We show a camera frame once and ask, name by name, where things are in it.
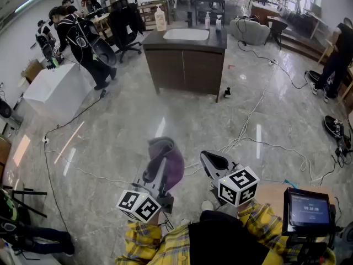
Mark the large pump bottle orange label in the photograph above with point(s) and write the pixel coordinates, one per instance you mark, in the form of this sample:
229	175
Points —
160	19

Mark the person's black trousers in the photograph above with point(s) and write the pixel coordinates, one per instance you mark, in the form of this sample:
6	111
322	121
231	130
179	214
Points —
226	239

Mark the small teal tool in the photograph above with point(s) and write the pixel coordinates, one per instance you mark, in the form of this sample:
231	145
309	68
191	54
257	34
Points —
292	184

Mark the black touchscreen display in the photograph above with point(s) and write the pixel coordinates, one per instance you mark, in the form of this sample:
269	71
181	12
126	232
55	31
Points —
310	208

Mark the black faucet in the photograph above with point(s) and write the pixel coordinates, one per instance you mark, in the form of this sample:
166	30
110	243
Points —
190	19

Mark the black round floor fan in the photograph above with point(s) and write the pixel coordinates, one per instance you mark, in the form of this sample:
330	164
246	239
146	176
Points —
5	109

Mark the person's left forearm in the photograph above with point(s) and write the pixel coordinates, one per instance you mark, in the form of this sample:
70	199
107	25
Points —
143	236

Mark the small black floor device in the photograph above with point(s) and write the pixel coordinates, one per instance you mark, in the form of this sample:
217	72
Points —
227	92

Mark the white sink basin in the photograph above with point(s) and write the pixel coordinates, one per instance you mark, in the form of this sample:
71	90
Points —
186	34

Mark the person's yellow plaid shirt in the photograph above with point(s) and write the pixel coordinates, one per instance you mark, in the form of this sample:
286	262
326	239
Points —
176	247

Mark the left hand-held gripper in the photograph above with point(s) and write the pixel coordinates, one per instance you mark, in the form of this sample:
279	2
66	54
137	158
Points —
138	203

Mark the wooden shelf table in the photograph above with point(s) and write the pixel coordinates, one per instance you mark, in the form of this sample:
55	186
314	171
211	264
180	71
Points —
146	12

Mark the white block cabinet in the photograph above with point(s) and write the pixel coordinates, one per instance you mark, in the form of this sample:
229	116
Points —
58	87

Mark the person's white shoe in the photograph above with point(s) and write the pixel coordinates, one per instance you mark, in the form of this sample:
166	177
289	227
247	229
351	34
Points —
207	205

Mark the purple cloth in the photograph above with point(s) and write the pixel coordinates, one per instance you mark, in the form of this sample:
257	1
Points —
176	164

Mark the light wooden bench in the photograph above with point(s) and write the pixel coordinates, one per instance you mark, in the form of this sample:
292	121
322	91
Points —
328	51

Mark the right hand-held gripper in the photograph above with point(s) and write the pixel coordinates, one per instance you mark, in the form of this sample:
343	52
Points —
238	186

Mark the cardboard box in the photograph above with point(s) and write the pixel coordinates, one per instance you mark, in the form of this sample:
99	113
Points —
31	70

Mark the person's right forearm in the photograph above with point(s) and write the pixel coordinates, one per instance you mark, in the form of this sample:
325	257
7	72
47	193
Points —
262	222

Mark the dark vanity cabinet black top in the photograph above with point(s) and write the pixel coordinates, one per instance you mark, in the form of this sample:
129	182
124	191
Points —
220	41

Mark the black office chair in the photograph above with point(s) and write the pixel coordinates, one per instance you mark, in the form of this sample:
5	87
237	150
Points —
124	23

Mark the white power strip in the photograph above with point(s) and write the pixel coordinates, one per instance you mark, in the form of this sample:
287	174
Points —
45	140
272	62

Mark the grey armchair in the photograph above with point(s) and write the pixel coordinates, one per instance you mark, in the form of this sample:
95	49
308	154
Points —
251	32

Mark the black hard-shell backpack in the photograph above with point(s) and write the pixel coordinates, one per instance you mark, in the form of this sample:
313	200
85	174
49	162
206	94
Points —
104	52

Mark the black round tray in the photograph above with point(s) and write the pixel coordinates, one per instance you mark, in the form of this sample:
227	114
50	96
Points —
331	123

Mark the blue spray bottle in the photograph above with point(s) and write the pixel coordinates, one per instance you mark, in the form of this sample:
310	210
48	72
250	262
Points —
218	23

